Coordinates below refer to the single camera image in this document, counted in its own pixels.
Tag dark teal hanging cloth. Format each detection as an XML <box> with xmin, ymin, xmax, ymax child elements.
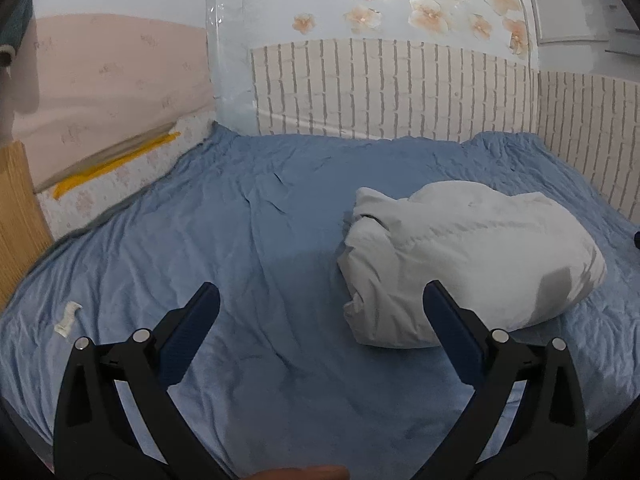
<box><xmin>0</xmin><ymin>0</ymin><xmax>34</xmax><ymax>67</ymax></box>

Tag clear plastic wall sheet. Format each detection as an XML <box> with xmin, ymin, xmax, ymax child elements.
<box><xmin>205</xmin><ymin>0</ymin><xmax>262</xmax><ymax>137</ymax></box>

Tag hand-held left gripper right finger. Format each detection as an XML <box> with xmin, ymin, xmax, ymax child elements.
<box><xmin>410</xmin><ymin>280</ymin><xmax>603</xmax><ymax>480</ymax></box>

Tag blue bed sheet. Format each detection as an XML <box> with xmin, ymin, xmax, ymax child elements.
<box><xmin>0</xmin><ymin>122</ymin><xmax>640</xmax><ymax>480</ymax></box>

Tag flower wall stickers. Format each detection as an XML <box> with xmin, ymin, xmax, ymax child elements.
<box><xmin>292</xmin><ymin>0</ymin><xmax>531</xmax><ymax>58</ymax></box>

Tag person's left hand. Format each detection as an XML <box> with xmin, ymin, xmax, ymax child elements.
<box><xmin>247</xmin><ymin>465</ymin><xmax>351</xmax><ymax>480</ymax></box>

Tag white paper scrap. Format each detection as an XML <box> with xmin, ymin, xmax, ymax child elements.
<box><xmin>54</xmin><ymin>301</ymin><xmax>83</xmax><ymax>337</ymax></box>

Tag pink headboard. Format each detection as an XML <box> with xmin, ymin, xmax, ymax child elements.
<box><xmin>10</xmin><ymin>14</ymin><xmax>214</xmax><ymax>194</ymax></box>

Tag floral patterned mattress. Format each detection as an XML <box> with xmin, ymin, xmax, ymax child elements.
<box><xmin>36</xmin><ymin>115</ymin><xmax>217</xmax><ymax>243</ymax></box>

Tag white window frame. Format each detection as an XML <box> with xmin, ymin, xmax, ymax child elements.
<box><xmin>520</xmin><ymin>0</ymin><xmax>640</xmax><ymax>70</ymax></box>

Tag yellow strip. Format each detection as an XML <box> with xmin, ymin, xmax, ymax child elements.
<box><xmin>54</xmin><ymin>131</ymin><xmax>182</xmax><ymax>200</ymax></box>

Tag wooden bedside panel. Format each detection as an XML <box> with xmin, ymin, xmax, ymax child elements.
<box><xmin>0</xmin><ymin>140</ymin><xmax>54</xmax><ymax>312</ymax></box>

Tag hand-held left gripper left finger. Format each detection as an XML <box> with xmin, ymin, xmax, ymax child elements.
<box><xmin>52</xmin><ymin>281</ymin><xmax>231</xmax><ymax>480</ymax></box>

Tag brick pattern wall panel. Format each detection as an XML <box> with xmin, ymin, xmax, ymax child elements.
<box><xmin>536</xmin><ymin>70</ymin><xmax>640</xmax><ymax>222</ymax></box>
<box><xmin>250</xmin><ymin>37</ymin><xmax>539</xmax><ymax>144</ymax></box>

